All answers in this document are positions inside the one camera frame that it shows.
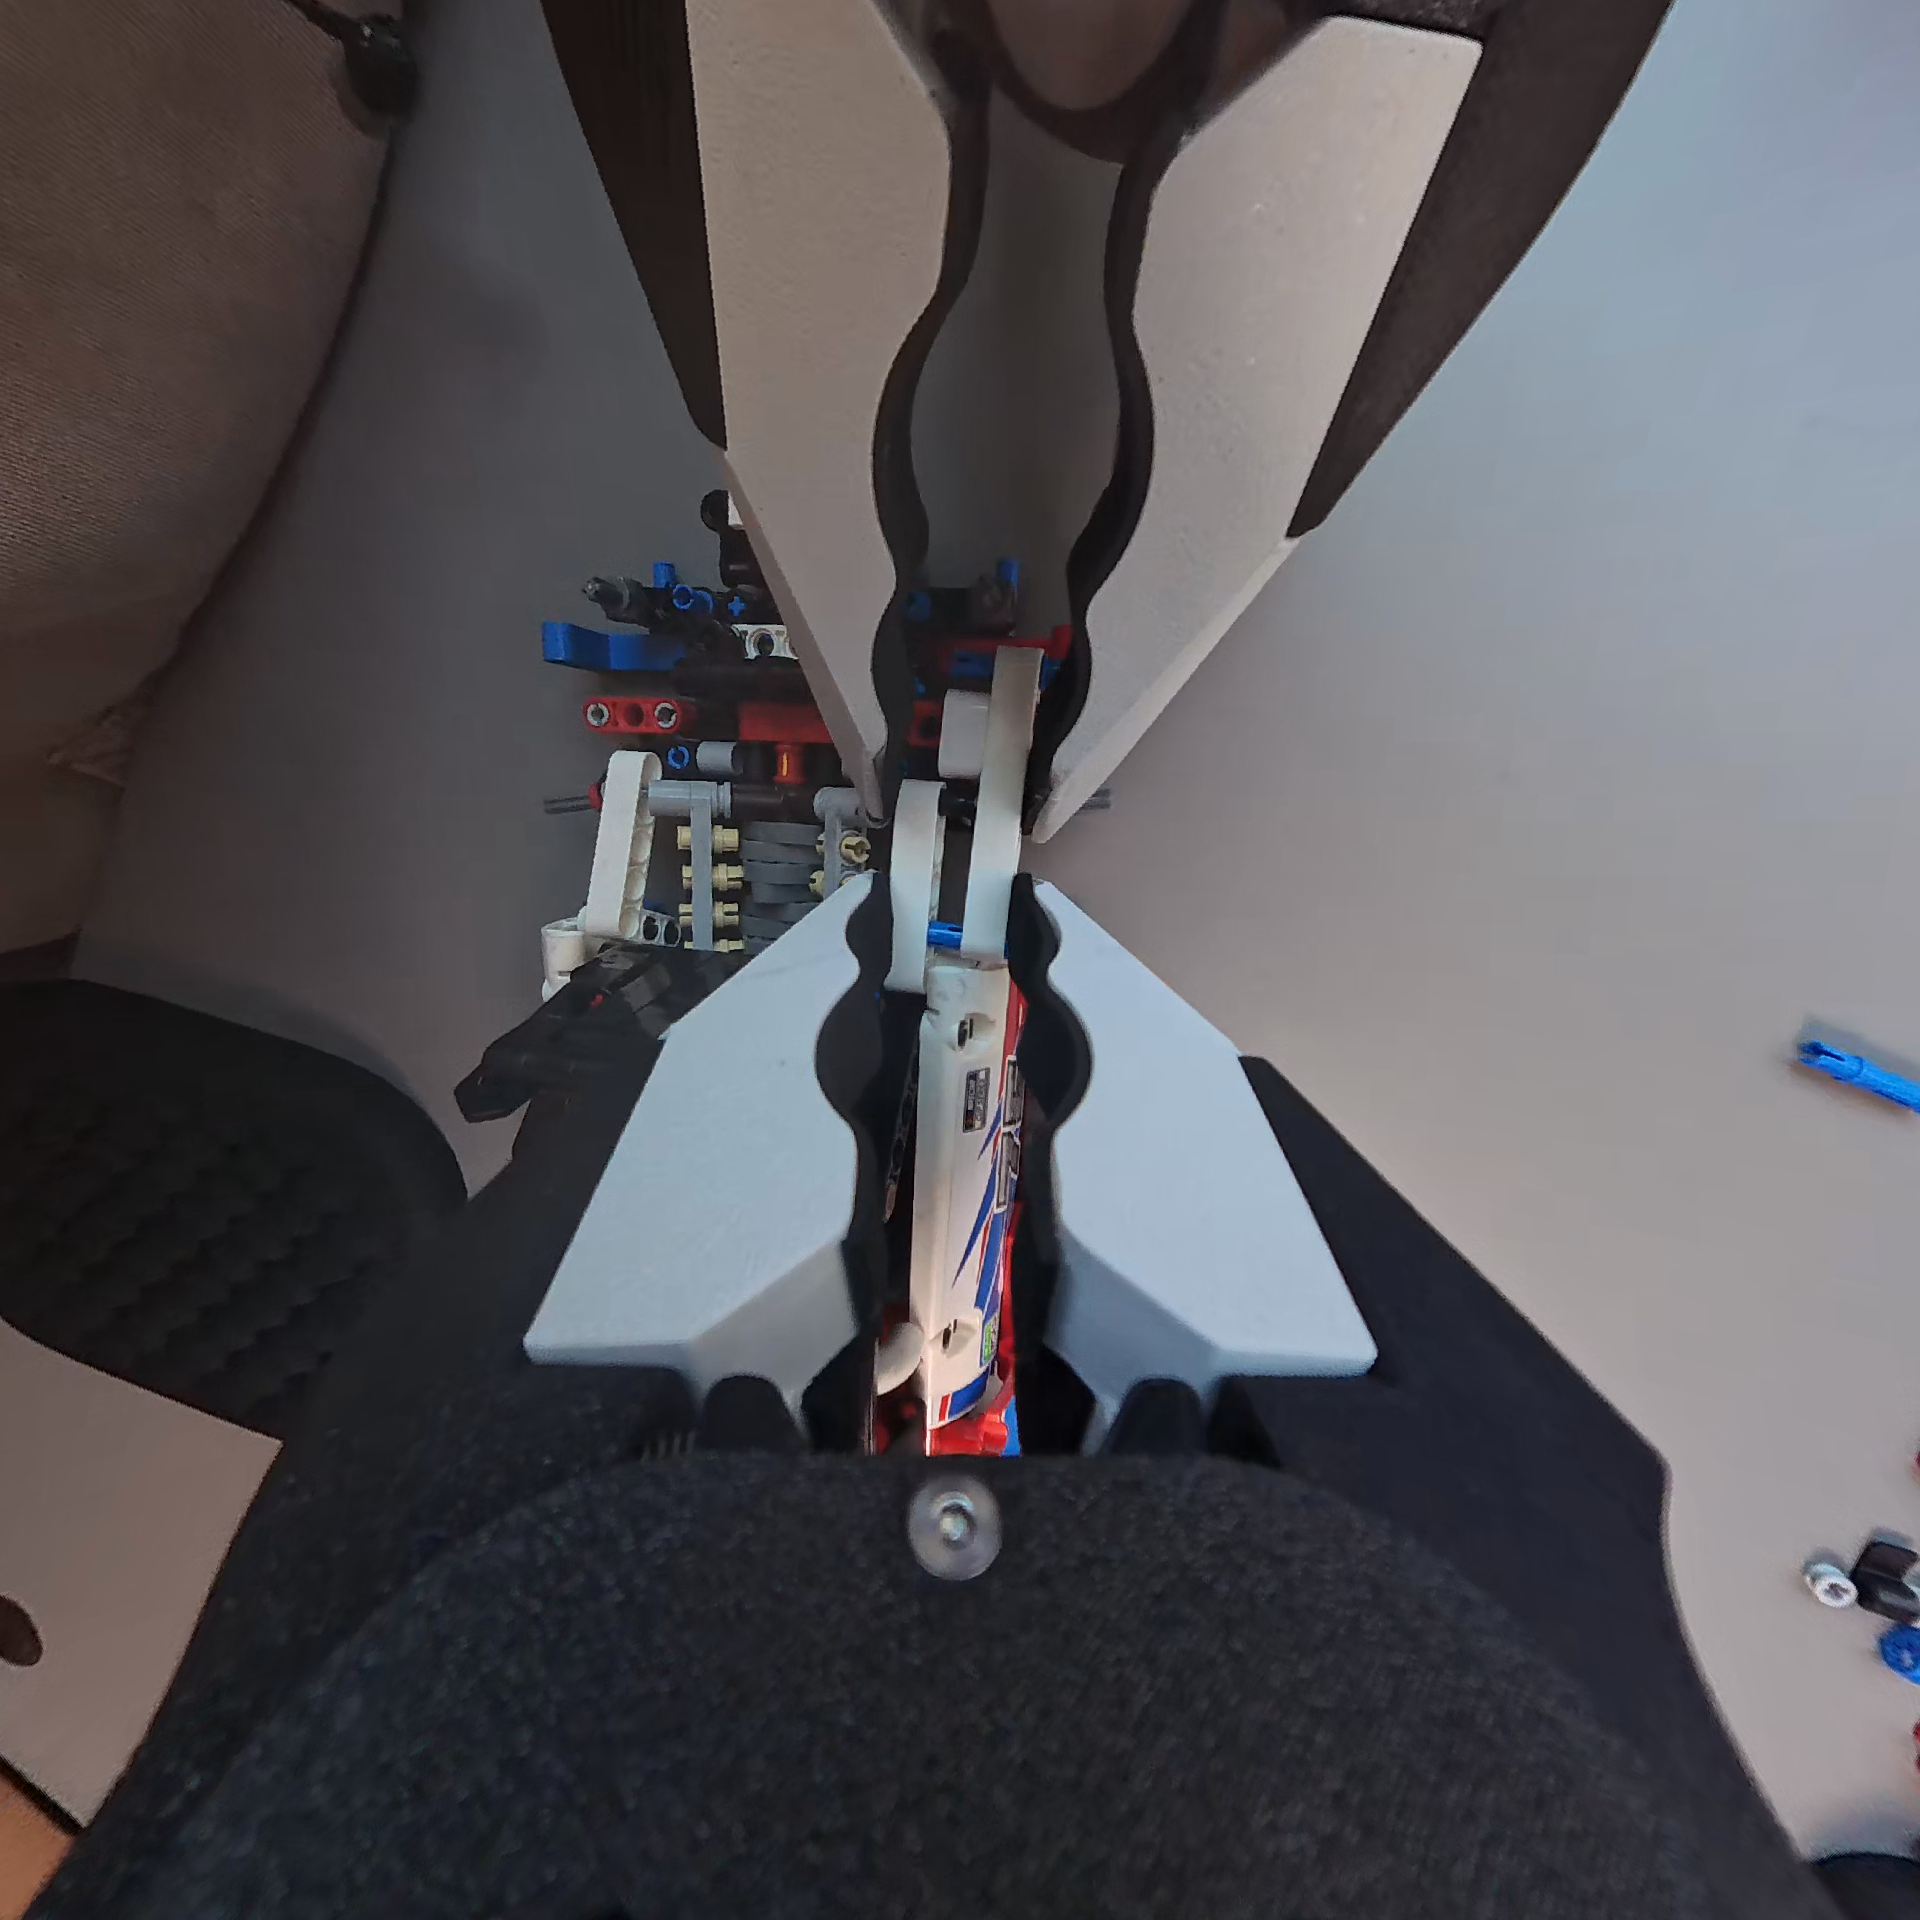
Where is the white brick beam assembly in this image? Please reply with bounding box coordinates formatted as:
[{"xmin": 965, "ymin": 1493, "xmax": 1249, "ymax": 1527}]
[{"xmin": 882, "ymin": 645, "xmax": 1048, "ymax": 995}]

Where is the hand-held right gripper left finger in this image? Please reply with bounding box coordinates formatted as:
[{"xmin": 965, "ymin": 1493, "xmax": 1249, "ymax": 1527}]
[{"xmin": 527, "ymin": 873, "xmax": 904, "ymax": 1392}]

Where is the person's left hand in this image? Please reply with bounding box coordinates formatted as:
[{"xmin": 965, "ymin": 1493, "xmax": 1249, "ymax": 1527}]
[{"xmin": 992, "ymin": 0, "xmax": 1220, "ymax": 119}]

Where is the grey desk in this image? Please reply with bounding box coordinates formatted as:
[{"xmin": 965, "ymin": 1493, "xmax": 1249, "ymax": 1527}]
[{"xmin": 0, "ymin": 0, "xmax": 1920, "ymax": 1863}]

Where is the long blue brick pin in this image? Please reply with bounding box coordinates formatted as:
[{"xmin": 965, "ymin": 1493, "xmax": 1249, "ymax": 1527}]
[{"xmin": 1795, "ymin": 1035, "xmax": 1920, "ymax": 1115}]

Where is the person's beige printed top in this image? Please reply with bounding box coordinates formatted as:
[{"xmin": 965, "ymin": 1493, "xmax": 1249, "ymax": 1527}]
[{"xmin": 0, "ymin": 0, "xmax": 413, "ymax": 961}]

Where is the toy brick car model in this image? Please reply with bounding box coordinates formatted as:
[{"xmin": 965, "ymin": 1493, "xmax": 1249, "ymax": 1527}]
[{"xmin": 455, "ymin": 486, "xmax": 1114, "ymax": 1460}]

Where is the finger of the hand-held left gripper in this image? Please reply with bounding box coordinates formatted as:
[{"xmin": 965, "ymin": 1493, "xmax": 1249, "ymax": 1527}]
[
  {"xmin": 688, "ymin": 0, "xmax": 994, "ymax": 816},
  {"xmin": 1027, "ymin": 17, "xmax": 1488, "ymax": 845}
]

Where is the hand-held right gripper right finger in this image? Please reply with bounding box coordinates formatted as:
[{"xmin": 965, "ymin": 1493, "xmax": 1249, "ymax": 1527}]
[{"xmin": 1018, "ymin": 877, "xmax": 1379, "ymax": 1408}]

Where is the cluster of assorted brick pieces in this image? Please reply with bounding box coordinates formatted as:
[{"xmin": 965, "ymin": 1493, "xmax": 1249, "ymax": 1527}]
[{"xmin": 1804, "ymin": 1534, "xmax": 1920, "ymax": 1788}]

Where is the black chair armrest pad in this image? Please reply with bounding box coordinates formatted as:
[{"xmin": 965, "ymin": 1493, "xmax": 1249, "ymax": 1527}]
[{"xmin": 0, "ymin": 983, "xmax": 471, "ymax": 1433}]

